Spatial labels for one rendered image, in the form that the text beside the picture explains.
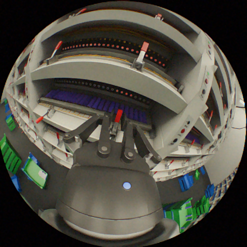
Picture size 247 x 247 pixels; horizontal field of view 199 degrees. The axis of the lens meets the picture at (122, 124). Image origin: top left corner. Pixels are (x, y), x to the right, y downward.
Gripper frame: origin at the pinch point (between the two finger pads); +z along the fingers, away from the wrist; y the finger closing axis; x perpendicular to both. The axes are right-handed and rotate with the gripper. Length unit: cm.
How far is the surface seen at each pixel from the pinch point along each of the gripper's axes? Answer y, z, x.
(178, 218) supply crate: 54, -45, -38
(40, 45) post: -45, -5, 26
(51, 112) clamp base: -25.6, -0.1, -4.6
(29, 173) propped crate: -78, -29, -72
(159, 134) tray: 15.7, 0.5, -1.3
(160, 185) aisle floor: 83, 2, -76
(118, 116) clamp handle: 0.0, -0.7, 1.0
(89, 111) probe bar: -9.6, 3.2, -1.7
